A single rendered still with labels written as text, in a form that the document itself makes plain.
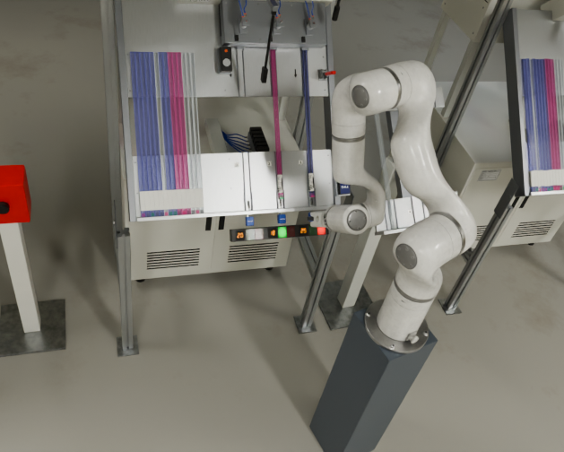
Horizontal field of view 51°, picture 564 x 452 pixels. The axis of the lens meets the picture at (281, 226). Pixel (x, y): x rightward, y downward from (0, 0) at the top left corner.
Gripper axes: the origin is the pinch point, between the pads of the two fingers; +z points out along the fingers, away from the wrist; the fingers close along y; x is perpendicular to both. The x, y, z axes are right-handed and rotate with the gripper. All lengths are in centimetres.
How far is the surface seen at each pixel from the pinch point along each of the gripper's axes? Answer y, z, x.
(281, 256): 6, 67, -19
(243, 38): -22, -1, 58
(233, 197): -26.9, 5.1, 7.9
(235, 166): -25.7, 5.0, 18.1
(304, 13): -1, -1, 66
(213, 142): -25, 41, 29
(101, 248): -69, 95, -12
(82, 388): -80, 43, -59
